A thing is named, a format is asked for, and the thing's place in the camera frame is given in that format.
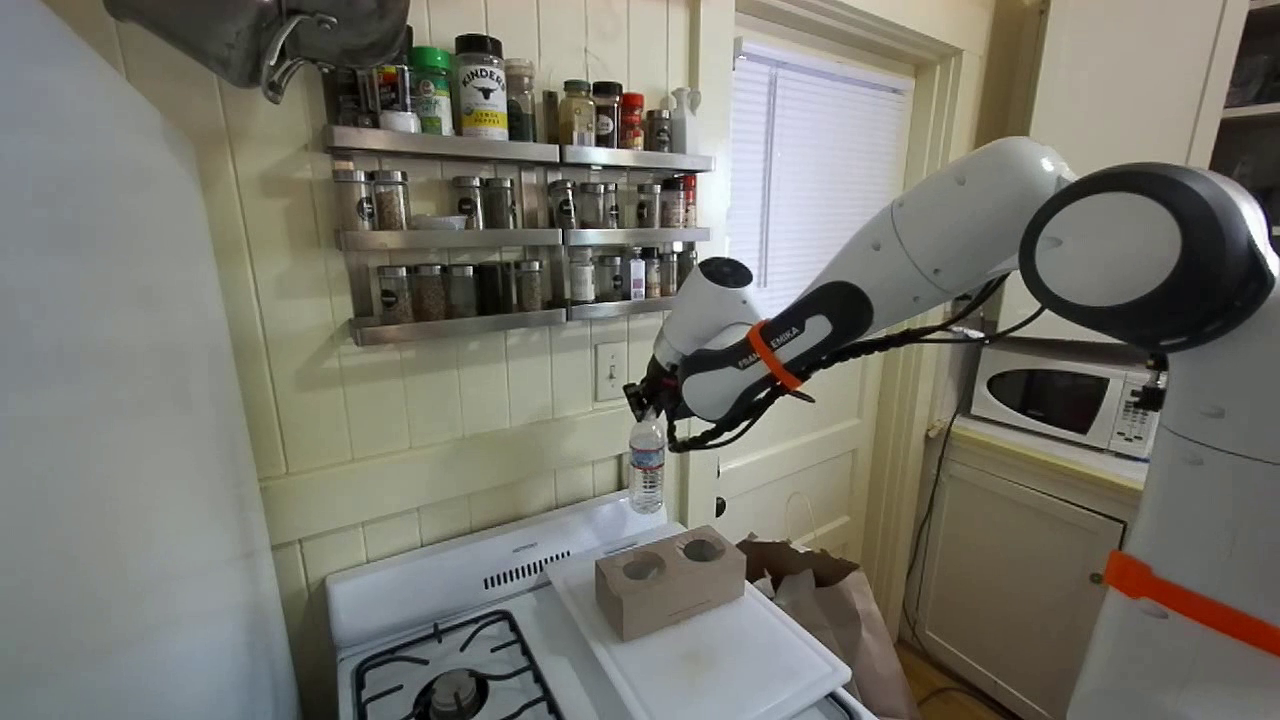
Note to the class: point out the white cutting board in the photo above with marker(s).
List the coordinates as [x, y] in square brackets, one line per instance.
[739, 660]

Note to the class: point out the hanging steel pan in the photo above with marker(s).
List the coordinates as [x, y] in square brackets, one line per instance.
[267, 40]

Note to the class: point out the metal spice rack shelves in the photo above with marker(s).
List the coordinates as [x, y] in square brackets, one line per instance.
[450, 232]

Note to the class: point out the brown paper bag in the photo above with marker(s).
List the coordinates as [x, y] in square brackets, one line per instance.
[839, 606]

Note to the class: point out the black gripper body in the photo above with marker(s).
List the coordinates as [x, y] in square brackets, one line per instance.
[659, 390]

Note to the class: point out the red lid spice jar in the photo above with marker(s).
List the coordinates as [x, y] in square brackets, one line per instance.
[632, 121]

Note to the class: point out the white window blind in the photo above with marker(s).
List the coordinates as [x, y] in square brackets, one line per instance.
[819, 151]

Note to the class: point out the brown block cup holder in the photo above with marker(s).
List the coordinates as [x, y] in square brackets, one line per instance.
[669, 580]

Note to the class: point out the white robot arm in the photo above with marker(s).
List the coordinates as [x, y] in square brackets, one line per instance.
[1143, 257]

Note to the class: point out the green lid spice jar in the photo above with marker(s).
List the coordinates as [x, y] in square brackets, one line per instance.
[434, 91]

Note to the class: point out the white lower cabinet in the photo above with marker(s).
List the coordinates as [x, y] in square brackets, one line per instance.
[1013, 553]

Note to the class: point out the white microwave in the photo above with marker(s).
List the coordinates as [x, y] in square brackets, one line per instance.
[1076, 401]

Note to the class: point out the white gas stove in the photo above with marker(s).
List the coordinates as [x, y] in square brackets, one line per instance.
[468, 629]

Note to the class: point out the large white-label spice jar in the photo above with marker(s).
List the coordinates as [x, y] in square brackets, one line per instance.
[483, 86]

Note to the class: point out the white refrigerator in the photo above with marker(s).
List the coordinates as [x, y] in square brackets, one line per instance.
[132, 549]

